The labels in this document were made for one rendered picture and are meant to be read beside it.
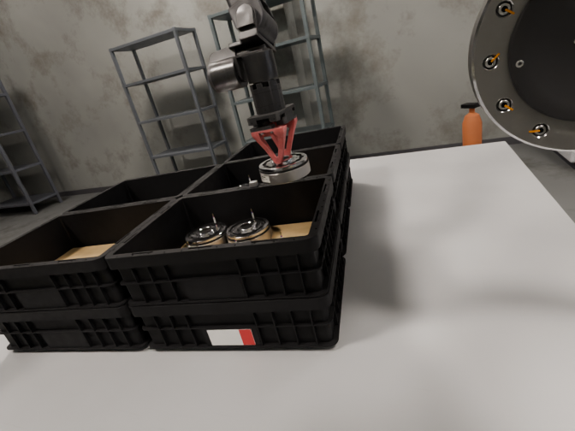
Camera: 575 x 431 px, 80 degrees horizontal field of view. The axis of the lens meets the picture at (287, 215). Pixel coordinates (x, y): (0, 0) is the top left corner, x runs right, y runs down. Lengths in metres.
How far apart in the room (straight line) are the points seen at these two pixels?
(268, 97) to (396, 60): 3.36
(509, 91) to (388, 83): 3.60
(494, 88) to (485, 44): 0.04
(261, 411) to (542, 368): 0.42
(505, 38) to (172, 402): 0.68
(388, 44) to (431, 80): 0.56
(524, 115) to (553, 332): 0.40
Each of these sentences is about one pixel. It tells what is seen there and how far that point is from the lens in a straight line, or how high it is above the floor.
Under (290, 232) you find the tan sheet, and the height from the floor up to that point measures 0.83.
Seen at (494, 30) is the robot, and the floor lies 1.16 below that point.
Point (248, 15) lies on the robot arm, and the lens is 0.67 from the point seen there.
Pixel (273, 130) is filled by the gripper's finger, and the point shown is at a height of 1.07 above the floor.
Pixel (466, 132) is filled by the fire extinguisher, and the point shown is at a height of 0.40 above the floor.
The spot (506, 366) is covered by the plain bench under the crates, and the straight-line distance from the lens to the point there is 0.64.
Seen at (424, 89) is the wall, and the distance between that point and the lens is 3.99.
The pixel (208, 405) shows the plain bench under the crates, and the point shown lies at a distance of 0.65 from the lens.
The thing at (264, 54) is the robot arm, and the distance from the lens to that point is 0.66.
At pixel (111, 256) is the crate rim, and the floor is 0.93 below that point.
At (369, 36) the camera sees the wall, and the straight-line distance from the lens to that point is 3.99.
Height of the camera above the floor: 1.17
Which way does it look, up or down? 23 degrees down
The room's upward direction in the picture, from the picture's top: 13 degrees counter-clockwise
